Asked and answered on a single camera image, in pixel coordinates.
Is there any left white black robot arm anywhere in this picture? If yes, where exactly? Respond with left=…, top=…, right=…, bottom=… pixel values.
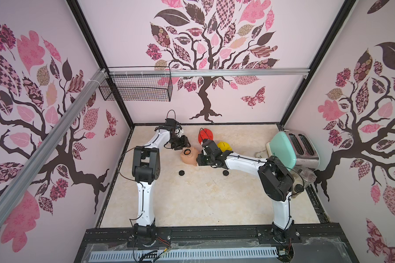
left=131, top=118, right=190, bottom=241

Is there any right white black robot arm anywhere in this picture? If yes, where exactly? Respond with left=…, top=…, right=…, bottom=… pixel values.
left=196, top=139, right=305, bottom=243

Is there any yellow piggy bank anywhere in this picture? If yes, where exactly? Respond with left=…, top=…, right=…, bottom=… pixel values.
left=217, top=141, right=233, bottom=152

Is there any red piggy bank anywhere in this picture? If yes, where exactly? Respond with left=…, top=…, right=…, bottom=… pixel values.
left=198, top=128, right=214, bottom=144

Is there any white toaster plug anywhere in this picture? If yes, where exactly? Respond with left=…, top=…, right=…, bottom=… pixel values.
left=255, top=150, right=269, bottom=159

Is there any mint green toaster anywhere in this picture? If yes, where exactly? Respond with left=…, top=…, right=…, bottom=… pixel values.
left=266, top=130, right=320, bottom=170

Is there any glass jar black lid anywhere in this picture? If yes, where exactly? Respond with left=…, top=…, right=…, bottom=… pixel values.
left=291, top=167, right=317, bottom=197

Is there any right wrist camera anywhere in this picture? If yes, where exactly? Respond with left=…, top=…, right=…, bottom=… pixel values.
left=202, top=139, right=217, bottom=153

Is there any black wire basket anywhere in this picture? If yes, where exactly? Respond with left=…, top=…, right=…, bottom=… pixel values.
left=99, top=66, right=173, bottom=102

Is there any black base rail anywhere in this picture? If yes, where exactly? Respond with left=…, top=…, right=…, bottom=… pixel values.
left=81, top=223, right=347, bottom=246

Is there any white cable duct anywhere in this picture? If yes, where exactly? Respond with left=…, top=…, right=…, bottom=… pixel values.
left=86, top=247, right=279, bottom=263

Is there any back aluminium rail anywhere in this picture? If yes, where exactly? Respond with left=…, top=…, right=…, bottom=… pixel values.
left=110, top=68, right=310, bottom=77

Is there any aluminium rail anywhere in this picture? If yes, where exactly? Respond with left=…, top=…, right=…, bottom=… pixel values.
left=0, top=69, right=107, bottom=228
left=110, top=68, right=310, bottom=77

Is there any left aluminium rail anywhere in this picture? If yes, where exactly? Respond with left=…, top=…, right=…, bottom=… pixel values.
left=0, top=69, right=107, bottom=228

